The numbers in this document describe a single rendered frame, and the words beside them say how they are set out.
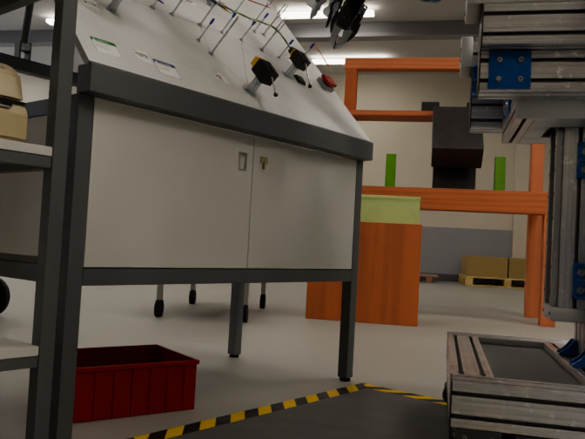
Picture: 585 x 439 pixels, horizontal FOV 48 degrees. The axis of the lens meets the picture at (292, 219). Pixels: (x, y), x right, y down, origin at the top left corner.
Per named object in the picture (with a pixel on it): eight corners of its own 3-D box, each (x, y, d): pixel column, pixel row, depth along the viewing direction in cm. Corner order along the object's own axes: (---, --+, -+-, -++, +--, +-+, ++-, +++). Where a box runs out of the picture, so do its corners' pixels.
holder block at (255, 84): (258, 111, 189) (279, 85, 185) (239, 83, 195) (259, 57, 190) (268, 114, 193) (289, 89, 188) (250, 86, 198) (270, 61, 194)
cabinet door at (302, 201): (353, 269, 234) (359, 160, 236) (249, 268, 192) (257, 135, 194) (347, 268, 236) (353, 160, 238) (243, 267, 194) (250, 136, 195)
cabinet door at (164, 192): (246, 268, 192) (254, 135, 194) (84, 266, 150) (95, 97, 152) (242, 267, 194) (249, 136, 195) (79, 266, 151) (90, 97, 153)
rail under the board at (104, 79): (373, 160, 237) (373, 143, 237) (89, 90, 146) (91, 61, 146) (359, 161, 241) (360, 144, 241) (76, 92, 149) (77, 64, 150)
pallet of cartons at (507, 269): (541, 287, 1044) (542, 260, 1045) (551, 291, 953) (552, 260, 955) (458, 282, 1073) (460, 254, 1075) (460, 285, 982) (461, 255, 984)
